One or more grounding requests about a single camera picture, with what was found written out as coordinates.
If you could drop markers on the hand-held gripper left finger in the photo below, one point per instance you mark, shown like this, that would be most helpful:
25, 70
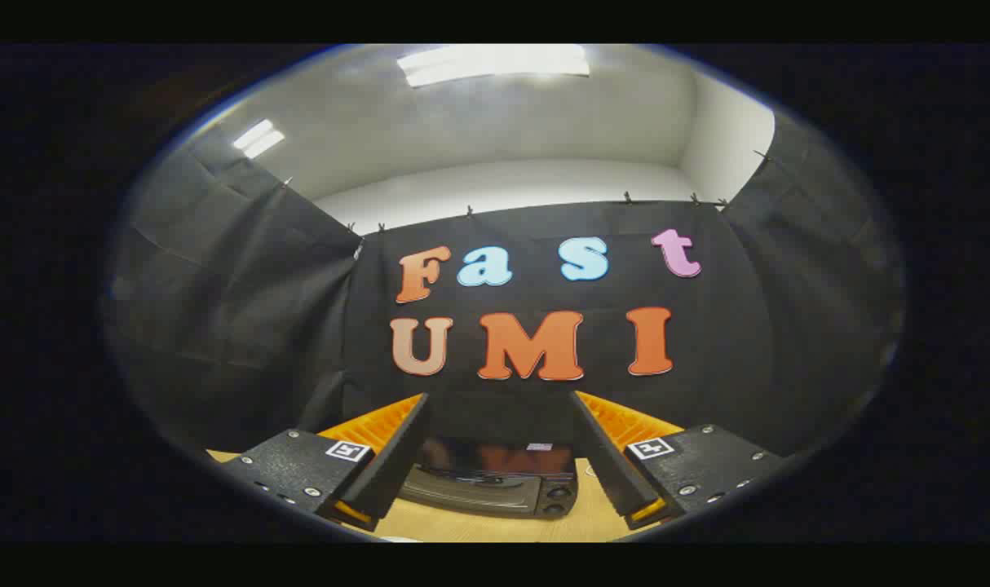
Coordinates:
397, 465

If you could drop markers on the black backdrop cloth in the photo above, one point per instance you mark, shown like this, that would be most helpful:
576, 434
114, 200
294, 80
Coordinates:
748, 342

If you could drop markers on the large ceiling light panel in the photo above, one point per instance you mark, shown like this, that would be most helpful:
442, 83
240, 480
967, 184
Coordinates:
495, 63

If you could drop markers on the small ceiling light panel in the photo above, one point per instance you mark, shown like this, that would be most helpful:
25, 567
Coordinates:
258, 139

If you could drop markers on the black toaster oven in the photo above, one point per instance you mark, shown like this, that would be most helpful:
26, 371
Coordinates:
487, 489

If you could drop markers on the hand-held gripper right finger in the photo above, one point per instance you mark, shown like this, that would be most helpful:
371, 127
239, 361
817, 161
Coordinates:
613, 465

